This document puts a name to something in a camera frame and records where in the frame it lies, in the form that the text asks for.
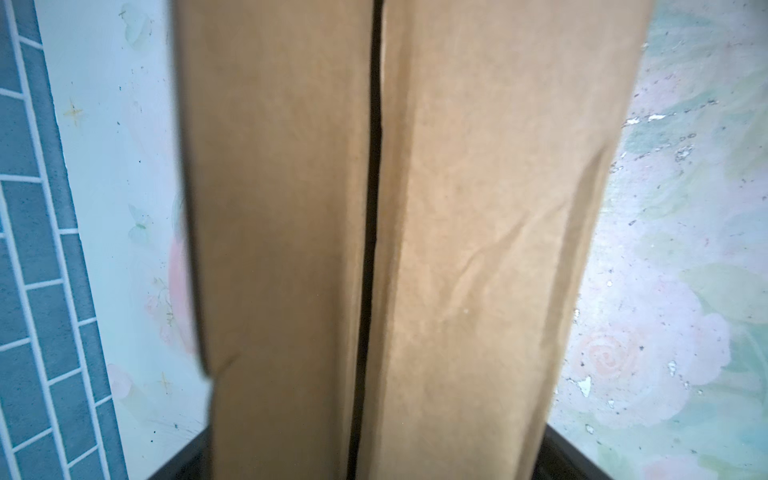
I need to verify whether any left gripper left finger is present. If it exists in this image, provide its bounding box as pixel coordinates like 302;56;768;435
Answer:
149;429;210;480

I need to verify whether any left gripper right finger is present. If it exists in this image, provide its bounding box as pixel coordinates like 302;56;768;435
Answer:
532;424;611;480

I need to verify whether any brown cardboard box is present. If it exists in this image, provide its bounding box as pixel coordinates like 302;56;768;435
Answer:
173;1;653;479

